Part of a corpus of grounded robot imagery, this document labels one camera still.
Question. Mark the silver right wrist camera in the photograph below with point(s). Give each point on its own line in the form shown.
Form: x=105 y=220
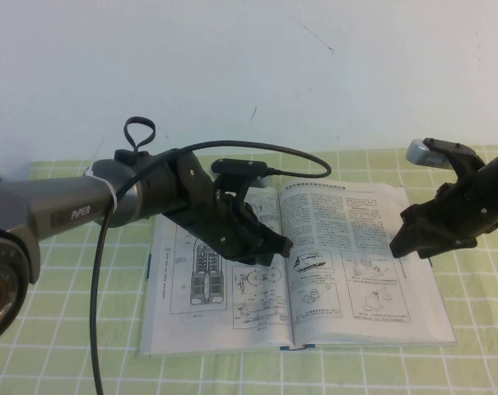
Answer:
x=425 y=154

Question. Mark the black bar-shaped left wrist camera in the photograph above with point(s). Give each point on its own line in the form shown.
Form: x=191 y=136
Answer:
x=240 y=166

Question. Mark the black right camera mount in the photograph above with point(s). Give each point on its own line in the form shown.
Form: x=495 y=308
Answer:
x=462 y=158

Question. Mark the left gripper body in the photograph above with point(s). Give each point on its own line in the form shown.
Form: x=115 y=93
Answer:
x=207 y=214

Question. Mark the technical book with diagrams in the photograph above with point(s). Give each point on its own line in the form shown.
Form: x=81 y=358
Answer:
x=335 y=296

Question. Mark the white zip tie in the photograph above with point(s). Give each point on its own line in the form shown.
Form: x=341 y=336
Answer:
x=108 y=187

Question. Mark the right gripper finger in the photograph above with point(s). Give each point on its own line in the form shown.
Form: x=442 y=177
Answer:
x=403 y=240
x=413 y=254

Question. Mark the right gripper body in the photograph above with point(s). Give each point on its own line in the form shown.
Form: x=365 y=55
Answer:
x=450 y=222

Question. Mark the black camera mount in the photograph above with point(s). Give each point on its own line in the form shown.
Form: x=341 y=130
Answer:
x=232 y=187
x=462 y=158

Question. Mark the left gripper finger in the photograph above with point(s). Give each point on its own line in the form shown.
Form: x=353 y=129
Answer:
x=263 y=258
x=279 y=243

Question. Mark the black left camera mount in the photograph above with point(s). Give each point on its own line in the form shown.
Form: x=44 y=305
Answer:
x=232 y=187

